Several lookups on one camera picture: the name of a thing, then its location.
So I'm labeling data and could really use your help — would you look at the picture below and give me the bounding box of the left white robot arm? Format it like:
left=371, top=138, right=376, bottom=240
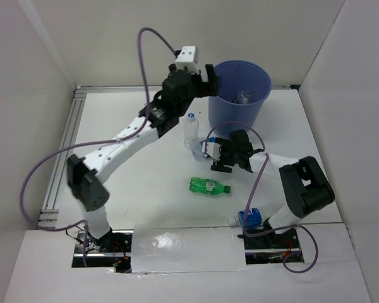
left=67, top=64, right=219, bottom=252

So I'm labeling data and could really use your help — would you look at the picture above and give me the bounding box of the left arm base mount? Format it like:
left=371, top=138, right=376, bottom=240
left=65, top=227, right=133, bottom=273

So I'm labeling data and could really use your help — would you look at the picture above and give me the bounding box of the small clear bottle white cap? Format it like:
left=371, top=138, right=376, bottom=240
left=184, top=112, right=199, bottom=149

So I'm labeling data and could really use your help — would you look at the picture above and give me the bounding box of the blue plastic bin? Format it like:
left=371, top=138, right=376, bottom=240
left=208, top=60, right=272, bottom=138

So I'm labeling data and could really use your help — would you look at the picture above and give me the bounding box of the green plastic bottle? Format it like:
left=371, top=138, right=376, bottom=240
left=189, top=177, right=231, bottom=196

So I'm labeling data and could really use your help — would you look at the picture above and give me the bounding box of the black label clear bottle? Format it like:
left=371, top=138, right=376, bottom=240
left=233, top=90, right=253, bottom=105

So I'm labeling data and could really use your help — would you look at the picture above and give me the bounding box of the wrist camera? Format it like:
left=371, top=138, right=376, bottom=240
left=174, top=45, right=198, bottom=74
left=202, top=141, right=221, bottom=160

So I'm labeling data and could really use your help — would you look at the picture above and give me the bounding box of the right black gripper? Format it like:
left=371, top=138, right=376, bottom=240
left=212, top=137, right=240, bottom=173

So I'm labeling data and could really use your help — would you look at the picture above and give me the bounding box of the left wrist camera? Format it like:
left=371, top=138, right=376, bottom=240
left=174, top=45, right=198, bottom=74

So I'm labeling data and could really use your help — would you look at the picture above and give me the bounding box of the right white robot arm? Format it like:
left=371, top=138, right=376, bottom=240
left=202, top=129, right=335, bottom=247

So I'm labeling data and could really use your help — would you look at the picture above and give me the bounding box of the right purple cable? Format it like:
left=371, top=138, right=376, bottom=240
left=205, top=122, right=320, bottom=275

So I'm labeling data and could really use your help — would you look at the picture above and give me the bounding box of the blue label water bottle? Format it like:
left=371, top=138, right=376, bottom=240
left=191, top=140, right=212, bottom=162

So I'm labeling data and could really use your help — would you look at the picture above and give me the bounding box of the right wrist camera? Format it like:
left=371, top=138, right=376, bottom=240
left=202, top=141, right=221, bottom=160

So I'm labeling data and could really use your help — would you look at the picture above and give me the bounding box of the crushed blue label bottle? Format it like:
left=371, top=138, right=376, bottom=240
left=228, top=208, right=262, bottom=229

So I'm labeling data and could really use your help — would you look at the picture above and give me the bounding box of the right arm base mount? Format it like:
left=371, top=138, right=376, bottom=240
left=237, top=229, right=304, bottom=265

